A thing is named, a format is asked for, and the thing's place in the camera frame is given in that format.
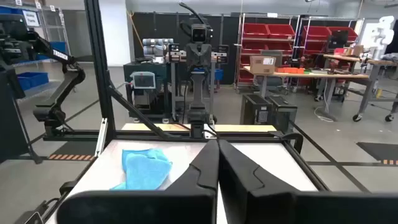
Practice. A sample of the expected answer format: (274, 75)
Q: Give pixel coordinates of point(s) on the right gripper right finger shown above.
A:
(264, 205)

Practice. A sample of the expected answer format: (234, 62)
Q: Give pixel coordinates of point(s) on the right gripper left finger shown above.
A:
(186, 205)

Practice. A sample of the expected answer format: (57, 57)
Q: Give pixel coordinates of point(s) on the blue microfibre towel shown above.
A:
(146, 171)

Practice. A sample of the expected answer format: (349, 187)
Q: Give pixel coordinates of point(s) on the black Trossen-labelled robot arm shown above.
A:
(46, 48)

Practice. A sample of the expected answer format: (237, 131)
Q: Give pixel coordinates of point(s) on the blue storage bin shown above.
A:
(59, 46)
(32, 81)
(219, 74)

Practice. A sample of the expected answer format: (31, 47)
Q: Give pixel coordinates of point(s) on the grey metal equipment stand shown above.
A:
(173, 93)

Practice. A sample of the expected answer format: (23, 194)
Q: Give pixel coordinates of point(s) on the white teach pendant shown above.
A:
(143, 81)

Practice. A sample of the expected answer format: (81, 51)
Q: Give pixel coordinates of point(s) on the red storage bin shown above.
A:
(280, 31)
(316, 32)
(342, 32)
(255, 30)

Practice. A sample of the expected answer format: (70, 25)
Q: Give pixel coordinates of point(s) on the cardboard box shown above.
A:
(261, 65)

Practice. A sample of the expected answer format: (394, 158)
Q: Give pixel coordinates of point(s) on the metal shelving rack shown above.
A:
(267, 40)
(360, 31)

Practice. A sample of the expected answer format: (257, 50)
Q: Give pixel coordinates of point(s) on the dark green cabinet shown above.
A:
(129, 70)

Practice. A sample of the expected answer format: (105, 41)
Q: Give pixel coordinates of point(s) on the black computer tower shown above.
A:
(284, 115)
(253, 109)

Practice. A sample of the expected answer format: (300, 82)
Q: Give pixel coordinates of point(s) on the grey office chair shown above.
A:
(273, 83)

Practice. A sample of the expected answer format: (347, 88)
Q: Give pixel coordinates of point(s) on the orange flat tray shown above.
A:
(290, 70)

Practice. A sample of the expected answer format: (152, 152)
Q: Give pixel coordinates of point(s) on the black hazard-striped floor mat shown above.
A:
(379, 151)
(74, 149)

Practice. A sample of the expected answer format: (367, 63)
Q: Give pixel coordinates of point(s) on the wooden-top workbench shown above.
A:
(328, 93)

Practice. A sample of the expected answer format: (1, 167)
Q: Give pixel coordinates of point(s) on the black computer monitor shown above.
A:
(338, 39)

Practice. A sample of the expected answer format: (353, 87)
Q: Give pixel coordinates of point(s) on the workbench with caster wheels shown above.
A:
(342, 57)

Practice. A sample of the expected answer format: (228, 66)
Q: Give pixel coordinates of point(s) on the white printed sign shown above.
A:
(31, 18)

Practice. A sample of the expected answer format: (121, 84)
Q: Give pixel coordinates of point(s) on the white robot figure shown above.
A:
(377, 37)

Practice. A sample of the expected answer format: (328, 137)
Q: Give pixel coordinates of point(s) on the black flat panel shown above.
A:
(9, 124)

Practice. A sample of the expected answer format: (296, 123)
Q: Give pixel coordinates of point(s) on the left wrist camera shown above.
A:
(199, 35)

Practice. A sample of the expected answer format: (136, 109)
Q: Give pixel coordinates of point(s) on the black aluminium table frame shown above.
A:
(99, 62)

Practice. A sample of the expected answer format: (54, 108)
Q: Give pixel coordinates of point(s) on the silver frame bracket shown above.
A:
(101, 140)

